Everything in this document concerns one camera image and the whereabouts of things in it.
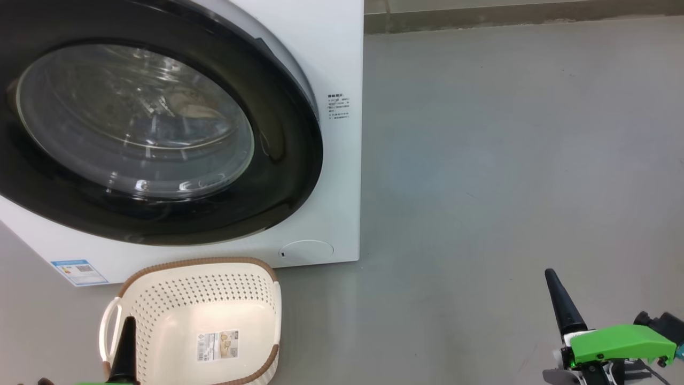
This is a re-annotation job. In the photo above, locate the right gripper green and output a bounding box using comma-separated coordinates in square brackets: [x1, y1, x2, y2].
[542, 269, 678, 385]

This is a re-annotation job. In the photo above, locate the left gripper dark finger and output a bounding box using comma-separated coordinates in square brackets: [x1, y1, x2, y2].
[110, 317, 138, 383]

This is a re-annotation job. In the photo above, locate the washing machine glass door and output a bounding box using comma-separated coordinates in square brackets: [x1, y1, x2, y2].
[0, 0, 324, 247]

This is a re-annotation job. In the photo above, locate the white front-load washing machine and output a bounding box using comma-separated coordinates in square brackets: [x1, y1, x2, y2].
[0, 0, 365, 287]

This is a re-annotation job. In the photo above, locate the cream perforated laundry basket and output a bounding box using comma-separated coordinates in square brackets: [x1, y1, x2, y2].
[99, 257, 282, 385]

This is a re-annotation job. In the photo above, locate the paper product label sticker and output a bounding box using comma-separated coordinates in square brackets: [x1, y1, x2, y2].
[197, 330, 239, 362]

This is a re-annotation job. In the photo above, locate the blue energy label sticker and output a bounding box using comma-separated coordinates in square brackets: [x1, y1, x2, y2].
[51, 259, 109, 287]

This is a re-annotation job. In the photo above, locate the round white filter cover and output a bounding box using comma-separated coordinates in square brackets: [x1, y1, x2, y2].
[279, 239, 335, 265]

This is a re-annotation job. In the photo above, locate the black printed text label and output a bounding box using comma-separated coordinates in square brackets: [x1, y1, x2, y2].
[327, 94, 351, 120]

